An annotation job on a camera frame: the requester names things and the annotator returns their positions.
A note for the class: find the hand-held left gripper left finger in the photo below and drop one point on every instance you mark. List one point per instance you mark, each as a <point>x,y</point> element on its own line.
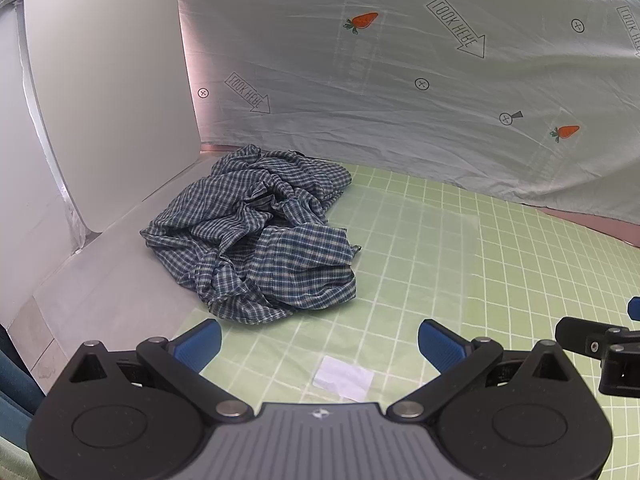
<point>200,344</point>

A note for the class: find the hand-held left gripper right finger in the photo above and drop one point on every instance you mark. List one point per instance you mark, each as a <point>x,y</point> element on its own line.
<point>440,344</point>

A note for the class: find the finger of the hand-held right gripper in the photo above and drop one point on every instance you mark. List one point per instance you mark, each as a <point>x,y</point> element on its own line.
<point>580,335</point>
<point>635,307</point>

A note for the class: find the blue plaid shirt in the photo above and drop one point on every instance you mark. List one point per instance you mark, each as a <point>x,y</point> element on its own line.
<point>250,240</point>

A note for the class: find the green grid mat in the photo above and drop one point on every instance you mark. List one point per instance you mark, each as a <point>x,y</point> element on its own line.
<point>500,285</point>

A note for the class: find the white paper piece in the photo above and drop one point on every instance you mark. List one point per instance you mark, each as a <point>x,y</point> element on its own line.
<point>345,377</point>

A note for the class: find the teal cloth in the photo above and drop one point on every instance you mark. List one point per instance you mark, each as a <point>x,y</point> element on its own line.
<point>15,385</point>

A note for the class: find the white foam board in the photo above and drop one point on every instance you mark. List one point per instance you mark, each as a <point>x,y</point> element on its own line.
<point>110,85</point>
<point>25,135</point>

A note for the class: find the printed pale carrot sheet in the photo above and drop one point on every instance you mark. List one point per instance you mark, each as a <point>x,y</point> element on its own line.
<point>400,35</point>

